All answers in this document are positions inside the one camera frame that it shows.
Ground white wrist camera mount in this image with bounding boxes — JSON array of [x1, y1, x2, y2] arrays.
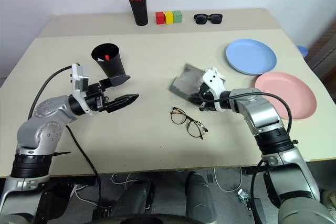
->
[[200, 67, 228, 111], [70, 63, 91, 99]]

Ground black right shoulder cable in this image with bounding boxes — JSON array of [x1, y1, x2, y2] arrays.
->
[[250, 158, 266, 224]]

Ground black sunglasses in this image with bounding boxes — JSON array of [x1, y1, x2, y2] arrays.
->
[[194, 13, 224, 26]]

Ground blue plate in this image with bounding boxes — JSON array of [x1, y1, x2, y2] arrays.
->
[[225, 38, 278, 76]]

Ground thin black hanging cable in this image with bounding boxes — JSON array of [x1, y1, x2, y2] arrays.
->
[[65, 125, 102, 210]]

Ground white floor cable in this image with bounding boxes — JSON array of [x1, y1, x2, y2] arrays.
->
[[111, 172, 139, 188], [213, 167, 243, 193]]

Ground brown wooden furniture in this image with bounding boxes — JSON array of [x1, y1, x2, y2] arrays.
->
[[306, 21, 336, 84]]

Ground tortoiseshell eyeglasses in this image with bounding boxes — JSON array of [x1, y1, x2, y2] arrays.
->
[[170, 106, 209, 140]]

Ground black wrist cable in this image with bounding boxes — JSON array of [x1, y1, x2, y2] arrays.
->
[[28, 66, 74, 120], [206, 92, 293, 134]]

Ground green cube block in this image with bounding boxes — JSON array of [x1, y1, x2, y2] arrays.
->
[[172, 10, 183, 24]]

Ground small metal bracket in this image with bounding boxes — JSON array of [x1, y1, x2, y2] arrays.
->
[[237, 189, 253, 205]]

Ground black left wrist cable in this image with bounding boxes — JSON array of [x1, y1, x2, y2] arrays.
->
[[28, 66, 74, 120]]

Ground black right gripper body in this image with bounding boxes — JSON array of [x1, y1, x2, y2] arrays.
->
[[197, 82, 219, 112]]

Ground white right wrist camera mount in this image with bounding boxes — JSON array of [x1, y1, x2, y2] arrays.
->
[[200, 67, 228, 111]]

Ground dark rounded shape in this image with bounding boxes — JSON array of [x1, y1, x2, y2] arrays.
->
[[111, 178, 156, 221], [184, 170, 218, 224]]

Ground tall black pen holder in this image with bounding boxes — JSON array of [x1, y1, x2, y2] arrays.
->
[[128, 0, 149, 27]]

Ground pink plate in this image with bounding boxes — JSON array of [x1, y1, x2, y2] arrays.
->
[[254, 71, 318, 121]]

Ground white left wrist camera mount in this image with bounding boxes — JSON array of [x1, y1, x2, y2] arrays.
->
[[70, 63, 91, 99]]

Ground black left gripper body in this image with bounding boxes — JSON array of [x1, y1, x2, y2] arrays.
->
[[85, 82, 110, 112]]

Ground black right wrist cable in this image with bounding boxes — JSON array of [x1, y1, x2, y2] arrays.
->
[[206, 92, 293, 134]]

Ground grey cloth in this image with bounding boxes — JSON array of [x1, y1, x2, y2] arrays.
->
[[169, 63, 208, 102]]

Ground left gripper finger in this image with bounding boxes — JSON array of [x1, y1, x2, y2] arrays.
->
[[99, 75, 131, 90], [105, 93, 140, 114]]

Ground black plastic cup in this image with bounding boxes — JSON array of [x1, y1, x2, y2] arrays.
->
[[91, 42, 127, 78]]

